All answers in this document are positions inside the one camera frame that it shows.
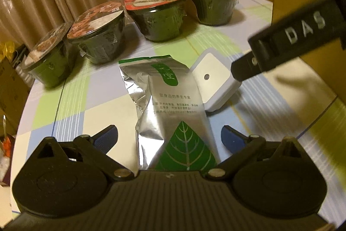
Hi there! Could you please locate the white square plastic case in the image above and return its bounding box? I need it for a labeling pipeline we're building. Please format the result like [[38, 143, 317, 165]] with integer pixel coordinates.
[[190, 47, 242, 113]]

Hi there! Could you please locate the silver green leaf pouch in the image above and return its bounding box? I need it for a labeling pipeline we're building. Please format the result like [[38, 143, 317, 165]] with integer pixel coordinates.
[[119, 55, 220, 173]]

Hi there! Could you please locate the brown cardboard box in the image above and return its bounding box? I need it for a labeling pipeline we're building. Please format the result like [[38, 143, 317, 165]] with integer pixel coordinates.
[[272, 0, 345, 101]]

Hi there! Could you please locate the dark lid noodle bowl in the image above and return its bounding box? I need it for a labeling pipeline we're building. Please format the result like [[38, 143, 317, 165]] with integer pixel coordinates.
[[21, 21, 77, 89]]

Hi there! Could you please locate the cardboard boxes side pile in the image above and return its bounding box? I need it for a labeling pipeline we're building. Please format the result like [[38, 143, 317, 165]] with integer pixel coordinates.
[[1, 40, 30, 135]]

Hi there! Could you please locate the red lid noodle bowl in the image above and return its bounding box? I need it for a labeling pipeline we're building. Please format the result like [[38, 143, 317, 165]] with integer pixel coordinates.
[[123, 0, 186, 42]]

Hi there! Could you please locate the maroon lid noodle bowl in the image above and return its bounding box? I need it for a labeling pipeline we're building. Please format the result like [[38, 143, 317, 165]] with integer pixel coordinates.
[[67, 1, 125, 65]]

